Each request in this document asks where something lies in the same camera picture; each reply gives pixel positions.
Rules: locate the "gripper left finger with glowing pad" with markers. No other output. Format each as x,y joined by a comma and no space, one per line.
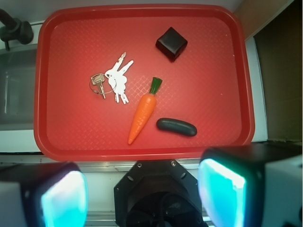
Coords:
43,195

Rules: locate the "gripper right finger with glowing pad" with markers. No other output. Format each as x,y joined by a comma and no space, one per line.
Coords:
256,185

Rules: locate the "orange toy carrot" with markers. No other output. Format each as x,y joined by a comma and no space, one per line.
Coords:
144,110

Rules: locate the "dark green toy cucumber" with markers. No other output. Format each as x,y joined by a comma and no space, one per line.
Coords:
177,126

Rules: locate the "red plastic tray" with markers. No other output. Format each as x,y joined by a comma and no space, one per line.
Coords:
208,85

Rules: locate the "steel sink basin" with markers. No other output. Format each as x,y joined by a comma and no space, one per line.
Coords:
17,87

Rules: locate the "dark brown square block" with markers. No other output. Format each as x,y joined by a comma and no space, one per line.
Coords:
171,44

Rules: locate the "black octagonal mount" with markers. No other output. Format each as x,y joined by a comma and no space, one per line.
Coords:
158,194

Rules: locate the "silver key on ring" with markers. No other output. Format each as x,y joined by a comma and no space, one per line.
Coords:
96,85

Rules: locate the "white rabbit keychain charm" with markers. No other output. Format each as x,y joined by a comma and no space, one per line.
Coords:
117,79

